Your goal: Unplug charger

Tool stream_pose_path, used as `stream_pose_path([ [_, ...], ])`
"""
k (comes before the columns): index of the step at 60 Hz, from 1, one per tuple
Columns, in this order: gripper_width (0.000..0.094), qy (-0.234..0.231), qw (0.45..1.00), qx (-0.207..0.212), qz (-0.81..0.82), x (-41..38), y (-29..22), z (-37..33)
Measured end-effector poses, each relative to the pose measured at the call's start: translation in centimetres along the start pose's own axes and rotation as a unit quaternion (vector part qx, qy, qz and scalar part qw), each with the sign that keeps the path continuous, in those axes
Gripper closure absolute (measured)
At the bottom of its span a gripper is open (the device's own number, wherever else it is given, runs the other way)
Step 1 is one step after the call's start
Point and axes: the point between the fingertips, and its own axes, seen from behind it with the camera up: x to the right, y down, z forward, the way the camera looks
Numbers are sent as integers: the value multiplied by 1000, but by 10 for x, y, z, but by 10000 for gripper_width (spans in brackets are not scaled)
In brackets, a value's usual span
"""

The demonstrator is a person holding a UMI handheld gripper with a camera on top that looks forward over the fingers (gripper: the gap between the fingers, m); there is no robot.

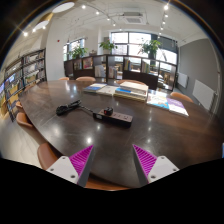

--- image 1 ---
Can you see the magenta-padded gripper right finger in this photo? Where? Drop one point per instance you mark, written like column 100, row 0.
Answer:
column 160, row 167

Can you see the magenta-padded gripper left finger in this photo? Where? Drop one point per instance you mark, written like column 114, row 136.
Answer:
column 63, row 168

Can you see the orange chairs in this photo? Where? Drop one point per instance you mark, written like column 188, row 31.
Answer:
column 46, row 155

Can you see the black power strip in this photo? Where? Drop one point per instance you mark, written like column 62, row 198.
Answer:
column 120, row 118

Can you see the colourful illustrated book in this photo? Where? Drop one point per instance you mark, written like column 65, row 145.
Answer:
column 158, row 100

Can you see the tan hardcover book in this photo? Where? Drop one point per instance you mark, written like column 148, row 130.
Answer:
column 128, row 97

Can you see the thick white book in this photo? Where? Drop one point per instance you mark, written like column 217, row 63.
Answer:
column 135, row 86

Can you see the blue cover book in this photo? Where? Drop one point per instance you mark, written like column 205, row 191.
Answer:
column 93, row 88

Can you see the blue and white book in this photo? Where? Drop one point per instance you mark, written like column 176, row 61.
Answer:
column 121, row 90

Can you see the dark open divider shelf unit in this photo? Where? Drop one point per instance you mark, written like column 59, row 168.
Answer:
column 140, row 78

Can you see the small leafy potted plant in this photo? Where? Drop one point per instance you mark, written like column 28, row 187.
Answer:
column 78, row 52

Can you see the large leafy potted plant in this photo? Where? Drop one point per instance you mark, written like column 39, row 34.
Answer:
column 150, row 46

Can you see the medium leafy potted plant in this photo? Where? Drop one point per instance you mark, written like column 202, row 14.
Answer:
column 108, row 46

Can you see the ceiling air conditioner unit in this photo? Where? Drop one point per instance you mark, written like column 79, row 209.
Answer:
column 133, row 18

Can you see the ceiling track spotlights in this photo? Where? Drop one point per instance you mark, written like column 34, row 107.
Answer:
column 166, row 7

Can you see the round white ceiling lamps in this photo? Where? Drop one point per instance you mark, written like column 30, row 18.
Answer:
column 63, row 6

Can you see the large white wall radiator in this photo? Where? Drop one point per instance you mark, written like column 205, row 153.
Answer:
column 203, row 94

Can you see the small white wall radiator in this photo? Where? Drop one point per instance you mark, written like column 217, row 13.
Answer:
column 182, row 80

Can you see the tall wall bookshelf unit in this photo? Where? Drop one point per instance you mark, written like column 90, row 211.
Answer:
column 20, row 78

